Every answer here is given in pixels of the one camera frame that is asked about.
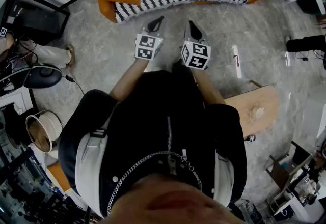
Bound black framed glass cabinet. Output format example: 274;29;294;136
1;0;71;45

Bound white armchair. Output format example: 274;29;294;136
44;151;85;209

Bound person's left forearm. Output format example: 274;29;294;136
109;59;149;103

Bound black appliance cable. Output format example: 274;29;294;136
62;74;85;95

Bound person's right forearm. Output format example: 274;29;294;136
191;67;226;105

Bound white wire basket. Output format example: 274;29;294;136
25;110;65;154

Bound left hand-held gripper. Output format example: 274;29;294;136
134;16;167;62

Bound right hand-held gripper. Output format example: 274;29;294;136
180;20;212;71

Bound person's face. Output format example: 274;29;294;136
99;174;245;224

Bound black cylinder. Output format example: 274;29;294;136
286;35;326;53

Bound person's black jacket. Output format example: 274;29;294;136
57;70;248;218

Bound silver chain necklace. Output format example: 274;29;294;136
106;151;203;216

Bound wooden table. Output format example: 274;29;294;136
224;79;280;137

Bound white cup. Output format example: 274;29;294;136
252;106;266;119

